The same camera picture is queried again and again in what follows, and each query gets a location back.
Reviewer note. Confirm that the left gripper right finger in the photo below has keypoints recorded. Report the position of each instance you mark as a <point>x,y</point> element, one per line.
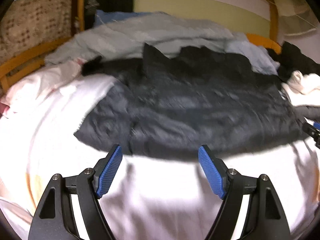
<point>265,217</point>

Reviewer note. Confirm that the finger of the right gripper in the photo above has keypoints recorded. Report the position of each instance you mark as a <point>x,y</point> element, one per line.
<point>312,131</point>

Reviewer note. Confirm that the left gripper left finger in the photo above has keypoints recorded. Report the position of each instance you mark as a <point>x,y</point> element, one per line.
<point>54,216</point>

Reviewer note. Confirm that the black puffer jacket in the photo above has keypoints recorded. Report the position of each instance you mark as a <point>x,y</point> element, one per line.
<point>167,108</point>

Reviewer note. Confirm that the white garment pile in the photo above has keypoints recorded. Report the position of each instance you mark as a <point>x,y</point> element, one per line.
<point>302,90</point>

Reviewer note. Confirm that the black garment at edge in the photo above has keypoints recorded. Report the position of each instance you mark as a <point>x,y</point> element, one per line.
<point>291,59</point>

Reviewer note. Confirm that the white pink bed sheet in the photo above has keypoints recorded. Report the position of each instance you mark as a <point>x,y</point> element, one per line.
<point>151,197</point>

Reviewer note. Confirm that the light blue duvet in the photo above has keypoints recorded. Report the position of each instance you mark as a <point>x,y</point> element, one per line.
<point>126,39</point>

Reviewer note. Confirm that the checkered beige cushion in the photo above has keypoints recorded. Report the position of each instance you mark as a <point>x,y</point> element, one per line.
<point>28,23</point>

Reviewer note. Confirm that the orange wooden bed frame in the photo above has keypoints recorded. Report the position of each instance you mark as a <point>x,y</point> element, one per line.
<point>32,59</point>

